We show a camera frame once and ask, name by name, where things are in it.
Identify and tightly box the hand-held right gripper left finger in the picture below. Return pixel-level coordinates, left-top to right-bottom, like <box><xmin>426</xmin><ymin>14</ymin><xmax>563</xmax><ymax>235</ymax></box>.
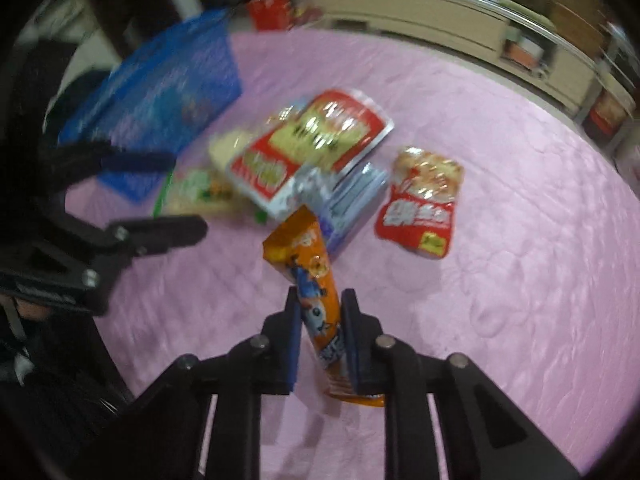
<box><xmin>75</xmin><ymin>286</ymin><xmax>303</xmax><ymax>480</ymax></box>

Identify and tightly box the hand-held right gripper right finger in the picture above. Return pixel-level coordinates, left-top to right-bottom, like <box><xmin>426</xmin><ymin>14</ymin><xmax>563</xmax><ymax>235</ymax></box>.
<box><xmin>341</xmin><ymin>288</ymin><xmax>583</xmax><ymax>480</ymax></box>

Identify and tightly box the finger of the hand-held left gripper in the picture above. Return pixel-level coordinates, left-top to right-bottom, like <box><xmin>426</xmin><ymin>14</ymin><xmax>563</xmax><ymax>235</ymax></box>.
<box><xmin>60</xmin><ymin>214</ymin><xmax>209</xmax><ymax>291</ymax></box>
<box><xmin>37</xmin><ymin>141</ymin><xmax>177</xmax><ymax>183</ymax></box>

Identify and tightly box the green white snack packet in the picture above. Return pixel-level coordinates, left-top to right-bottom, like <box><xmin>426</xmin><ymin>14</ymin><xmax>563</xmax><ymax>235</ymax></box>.
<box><xmin>155</xmin><ymin>167</ymin><xmax>266</xmax><ymax>223</ymax></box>

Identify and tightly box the blue plastic basket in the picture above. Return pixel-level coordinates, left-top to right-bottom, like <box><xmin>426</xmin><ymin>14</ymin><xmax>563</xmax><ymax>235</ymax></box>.
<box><xmin>57</xmin><ymin>10</ymin><xmax>243</xmax><ymax>203</ymax></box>

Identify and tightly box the orange snack packet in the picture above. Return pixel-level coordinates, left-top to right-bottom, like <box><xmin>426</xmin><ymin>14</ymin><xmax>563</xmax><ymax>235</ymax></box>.
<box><xmin>263</xmin><ymin>205</ymin><xmax>387</xmax><ymax>407</ymax></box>

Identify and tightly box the pale yellow snack packet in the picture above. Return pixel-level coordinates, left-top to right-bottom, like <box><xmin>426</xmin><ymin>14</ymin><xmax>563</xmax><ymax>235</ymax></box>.
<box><xmin>207</xmin><ymin>129</ymin><xmax>261</xmax><ymax>171</ymax></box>

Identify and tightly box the small red snack packet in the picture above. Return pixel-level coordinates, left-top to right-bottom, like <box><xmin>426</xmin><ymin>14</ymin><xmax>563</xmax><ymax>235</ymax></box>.
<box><xmin>375</xmin><ymin>147</ymin><xmax>464</xmax><ymax>260</ymax></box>

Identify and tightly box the silver blue snack packet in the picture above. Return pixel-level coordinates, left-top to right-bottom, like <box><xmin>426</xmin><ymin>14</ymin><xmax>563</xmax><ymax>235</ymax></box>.
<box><xmin>295</xmin><ymin>162</ymin><xmax>390</xmax><ymax>253</ymax></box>

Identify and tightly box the large red white snack packet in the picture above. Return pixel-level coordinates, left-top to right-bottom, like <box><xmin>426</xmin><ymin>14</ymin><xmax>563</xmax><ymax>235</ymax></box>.
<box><xmin>225</xmin><ymin>88</ymin><xmax>394</xmax><ymax>218</ymax></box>

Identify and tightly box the red paper bag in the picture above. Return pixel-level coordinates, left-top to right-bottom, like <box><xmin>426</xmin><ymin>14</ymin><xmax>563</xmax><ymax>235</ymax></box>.
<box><xmin>247</xmin><ymin>0</ymin><xmax>293</xmax><ymax>32</ymax></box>

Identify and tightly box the cream low cabinet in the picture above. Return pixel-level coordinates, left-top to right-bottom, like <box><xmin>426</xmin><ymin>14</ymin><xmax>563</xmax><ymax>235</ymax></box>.
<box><xmin>320</xmin><ymin>0</ymin><xmax>601</xmax><ymax>116</ymax></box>

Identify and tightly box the red box in rack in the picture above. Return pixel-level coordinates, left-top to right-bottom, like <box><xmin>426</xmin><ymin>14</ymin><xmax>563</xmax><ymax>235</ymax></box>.
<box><xmin>587</xmin><ymin>91</ymin><xmax>633</xmax><ymax>141</ymax></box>

